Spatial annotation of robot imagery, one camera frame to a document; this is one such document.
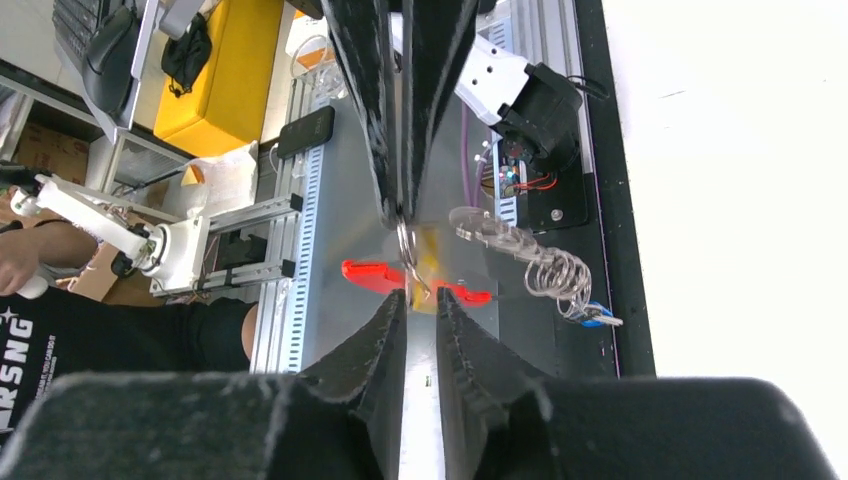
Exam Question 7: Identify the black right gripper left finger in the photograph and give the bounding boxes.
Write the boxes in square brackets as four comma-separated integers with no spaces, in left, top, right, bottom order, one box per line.
[1,290,406,479]

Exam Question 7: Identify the aluminium extrusion rails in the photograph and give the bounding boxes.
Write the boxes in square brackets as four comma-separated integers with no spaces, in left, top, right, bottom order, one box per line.
[148,79,333,376]

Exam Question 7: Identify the operator in black printed shirt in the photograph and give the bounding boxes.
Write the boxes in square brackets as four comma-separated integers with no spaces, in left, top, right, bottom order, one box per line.
[1,220,258,440]

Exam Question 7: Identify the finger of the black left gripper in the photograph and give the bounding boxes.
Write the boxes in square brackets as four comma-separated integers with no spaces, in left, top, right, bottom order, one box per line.
[322,0,400,229]
[400,1,479,219]

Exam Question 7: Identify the steel key holder red handle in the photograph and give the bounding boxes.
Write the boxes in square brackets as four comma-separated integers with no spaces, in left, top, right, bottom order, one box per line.
[340,206,593,324]

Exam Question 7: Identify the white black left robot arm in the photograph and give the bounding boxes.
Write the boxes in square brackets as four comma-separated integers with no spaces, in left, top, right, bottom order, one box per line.
[322,1,582,230]

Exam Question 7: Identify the key with blue tag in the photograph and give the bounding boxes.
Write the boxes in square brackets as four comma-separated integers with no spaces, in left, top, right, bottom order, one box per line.
[572,301,623,328]

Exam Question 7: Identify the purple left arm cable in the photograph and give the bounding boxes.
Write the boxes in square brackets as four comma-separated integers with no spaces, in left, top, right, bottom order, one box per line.
[460,105,495,210]

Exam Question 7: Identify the black smartphone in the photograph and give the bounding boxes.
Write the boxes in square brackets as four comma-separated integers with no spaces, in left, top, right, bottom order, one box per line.
[276,105,335,159]

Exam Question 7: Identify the key with yellow tag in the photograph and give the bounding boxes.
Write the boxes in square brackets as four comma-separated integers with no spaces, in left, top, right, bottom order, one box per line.
[397,222,441,314]

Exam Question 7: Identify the left white cable duct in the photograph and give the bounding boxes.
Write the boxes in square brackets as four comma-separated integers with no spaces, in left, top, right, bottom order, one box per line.
[492,140,522,226]

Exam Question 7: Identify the yellow box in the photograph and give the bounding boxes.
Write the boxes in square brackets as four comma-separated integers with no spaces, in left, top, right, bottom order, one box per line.
[153,0,284,157]

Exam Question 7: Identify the black computer mouse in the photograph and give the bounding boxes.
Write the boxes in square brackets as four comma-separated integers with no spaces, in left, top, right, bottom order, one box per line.
[81,6,141,115]

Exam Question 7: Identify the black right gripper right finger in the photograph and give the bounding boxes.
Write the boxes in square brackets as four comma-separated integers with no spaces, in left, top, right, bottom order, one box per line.
[436,288,835,479]

